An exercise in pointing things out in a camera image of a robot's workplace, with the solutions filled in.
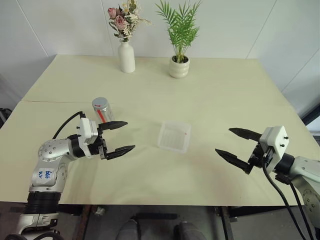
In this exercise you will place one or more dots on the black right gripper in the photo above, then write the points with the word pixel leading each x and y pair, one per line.
pixel 258 156

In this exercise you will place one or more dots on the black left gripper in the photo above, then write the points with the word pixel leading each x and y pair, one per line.
pixel 101 146

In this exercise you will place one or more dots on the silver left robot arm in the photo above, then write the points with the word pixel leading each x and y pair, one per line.
pixel 50 152

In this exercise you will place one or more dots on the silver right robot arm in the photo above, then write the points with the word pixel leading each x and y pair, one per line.
pixel 306 170

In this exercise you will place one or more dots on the clear jar with red item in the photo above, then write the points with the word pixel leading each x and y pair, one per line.
pixel 106 113

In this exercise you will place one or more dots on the clear plastic container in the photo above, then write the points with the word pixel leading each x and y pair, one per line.
pixel 175 137

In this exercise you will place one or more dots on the rusty metal table leg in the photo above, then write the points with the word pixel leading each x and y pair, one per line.
pixel 225 222
pixel 83 222

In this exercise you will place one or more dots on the white ceramic vase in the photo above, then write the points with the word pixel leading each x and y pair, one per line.
pixel 126 58

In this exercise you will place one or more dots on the black table crossbar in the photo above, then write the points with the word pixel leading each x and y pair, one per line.
pixel 156 216

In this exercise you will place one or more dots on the white ribbed plant pot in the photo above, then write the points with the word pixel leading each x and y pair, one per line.
pixel 179 68

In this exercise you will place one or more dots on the black object beside table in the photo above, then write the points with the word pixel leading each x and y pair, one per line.
pixel 5 117

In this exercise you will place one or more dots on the dried pink flower bouquet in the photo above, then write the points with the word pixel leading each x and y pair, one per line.
pixel 120 21

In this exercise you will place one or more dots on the green palm plant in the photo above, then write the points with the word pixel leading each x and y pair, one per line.
pixel 182 26

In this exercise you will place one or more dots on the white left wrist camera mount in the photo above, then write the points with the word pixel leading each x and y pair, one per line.
pixel 86 130

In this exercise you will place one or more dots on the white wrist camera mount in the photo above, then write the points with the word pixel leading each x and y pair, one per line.
pixel 86 130
pixel 273 140

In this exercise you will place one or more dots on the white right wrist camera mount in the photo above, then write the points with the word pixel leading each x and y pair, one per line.
pixel 273 140

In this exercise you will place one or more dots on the dark frame by wall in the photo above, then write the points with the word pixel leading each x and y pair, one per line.
pixel 312 116

